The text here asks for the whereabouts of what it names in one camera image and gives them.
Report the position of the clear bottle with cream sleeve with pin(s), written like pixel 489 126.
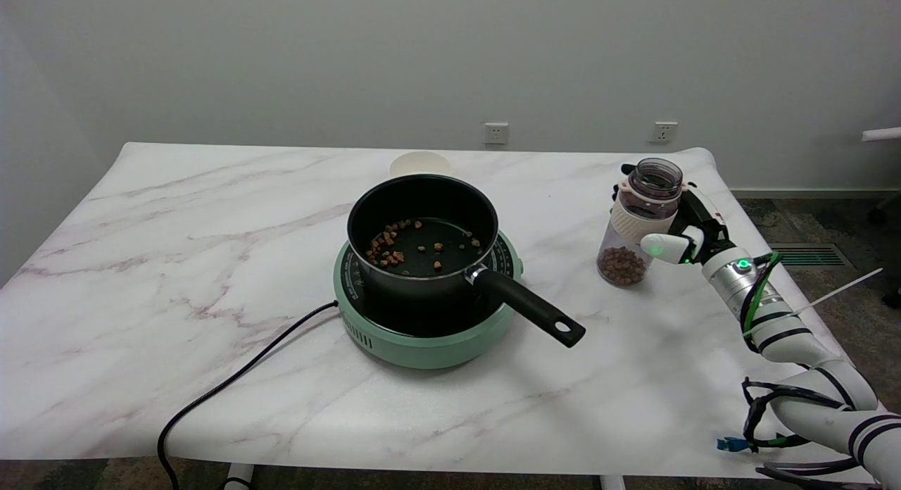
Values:
pixel 633 221

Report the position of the heap of brown pellets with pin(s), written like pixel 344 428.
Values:
pixel 619 266

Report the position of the loose brown food pellets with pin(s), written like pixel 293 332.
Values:
pixel 386 249

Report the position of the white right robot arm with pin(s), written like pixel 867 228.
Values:
pixel 795 346

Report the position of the white table leg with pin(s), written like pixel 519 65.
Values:
pixel 239 476
pixel 612 483

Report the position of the white rod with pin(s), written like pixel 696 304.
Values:
pixel 883 134

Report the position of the marble pattern table cover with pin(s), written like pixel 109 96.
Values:
pixel 176 265

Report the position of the metal floor vent grille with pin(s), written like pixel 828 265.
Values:
pixel 809 255

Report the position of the green induction cooker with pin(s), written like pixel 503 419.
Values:
pixel 422 350

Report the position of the white wall socket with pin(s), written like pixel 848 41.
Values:
pixel 496 133
pixel 663 132

